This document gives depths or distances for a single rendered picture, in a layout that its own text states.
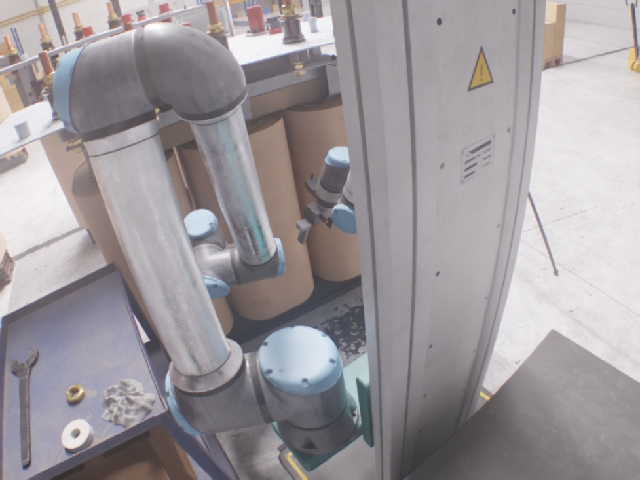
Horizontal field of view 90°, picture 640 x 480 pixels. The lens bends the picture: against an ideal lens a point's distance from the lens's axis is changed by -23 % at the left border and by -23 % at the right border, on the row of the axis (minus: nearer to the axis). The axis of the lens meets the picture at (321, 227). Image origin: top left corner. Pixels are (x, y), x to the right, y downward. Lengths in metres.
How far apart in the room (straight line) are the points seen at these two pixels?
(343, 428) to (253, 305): 1.07
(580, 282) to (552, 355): 1.55
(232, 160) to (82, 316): 0.77
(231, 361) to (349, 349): 1.30
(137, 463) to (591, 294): 2.24
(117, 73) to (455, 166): 0.44
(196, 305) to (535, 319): 1.82
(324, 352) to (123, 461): 0.52
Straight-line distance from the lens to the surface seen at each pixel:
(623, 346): 2.26
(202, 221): 1.02
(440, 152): 0.46
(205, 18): 13.82
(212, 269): 0.96
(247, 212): 0.76
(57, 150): 3.09
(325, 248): 1.90
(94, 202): 1.44
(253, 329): 2.12
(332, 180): 1.20
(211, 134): 0.62
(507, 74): 0.56
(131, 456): 0.98
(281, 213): 1.63
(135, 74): 0.54
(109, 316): 1.20
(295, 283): 1.85
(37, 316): 1.39
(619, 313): 2.41
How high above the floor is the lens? 1.58
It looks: 35 degrees down
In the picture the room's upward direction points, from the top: 9 degrees counter-clockwise
